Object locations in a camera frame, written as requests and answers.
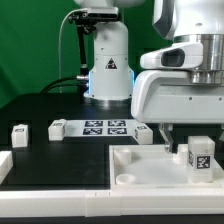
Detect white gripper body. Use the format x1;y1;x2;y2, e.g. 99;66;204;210
131;42;224;124

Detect white square tabletop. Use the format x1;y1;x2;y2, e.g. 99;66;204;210
109;144;224;190

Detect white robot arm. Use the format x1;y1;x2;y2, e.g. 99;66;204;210
74;0;224;153

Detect white fiducial marker sheet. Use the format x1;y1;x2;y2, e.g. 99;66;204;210
65;119;137;137

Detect white U-shaped fence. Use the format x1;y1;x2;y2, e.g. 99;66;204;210
0;150;224;218

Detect black camera on stand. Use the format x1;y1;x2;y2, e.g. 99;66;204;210
68;7;121;35

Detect black cables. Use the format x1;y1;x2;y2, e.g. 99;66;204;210
39;75;87;94

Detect grey cable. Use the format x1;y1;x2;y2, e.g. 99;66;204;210
57;9;87;94

